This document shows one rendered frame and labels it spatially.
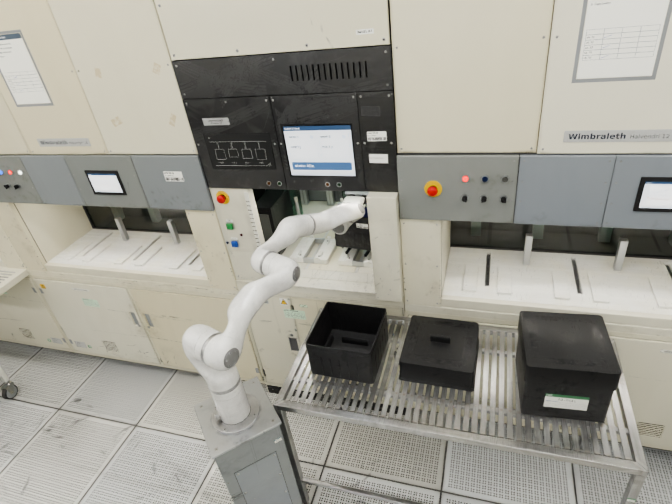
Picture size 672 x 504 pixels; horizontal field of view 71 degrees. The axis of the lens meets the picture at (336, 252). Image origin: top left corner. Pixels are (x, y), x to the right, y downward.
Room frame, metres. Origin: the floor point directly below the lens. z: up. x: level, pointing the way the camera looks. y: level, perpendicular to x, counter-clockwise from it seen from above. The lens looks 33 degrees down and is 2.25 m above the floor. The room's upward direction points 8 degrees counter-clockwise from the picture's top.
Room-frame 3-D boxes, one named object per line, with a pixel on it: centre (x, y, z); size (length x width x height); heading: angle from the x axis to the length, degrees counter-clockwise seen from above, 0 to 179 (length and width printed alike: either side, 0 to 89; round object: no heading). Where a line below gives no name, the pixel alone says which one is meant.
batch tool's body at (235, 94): (2.24, -0.03, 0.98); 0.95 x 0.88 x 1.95; 159
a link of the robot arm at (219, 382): (1.27, 0.51, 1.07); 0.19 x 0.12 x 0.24; 49
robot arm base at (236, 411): (1.24, 0.48, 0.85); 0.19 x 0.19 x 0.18
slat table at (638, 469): (1.30, -0.38, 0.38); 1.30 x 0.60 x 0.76; 69
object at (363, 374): (1.47, 0.00, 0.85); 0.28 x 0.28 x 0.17; 67
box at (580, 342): (1.15, -0.75, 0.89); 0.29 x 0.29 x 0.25; 72
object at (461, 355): (1.38, -0.37, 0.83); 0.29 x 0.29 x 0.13; 67
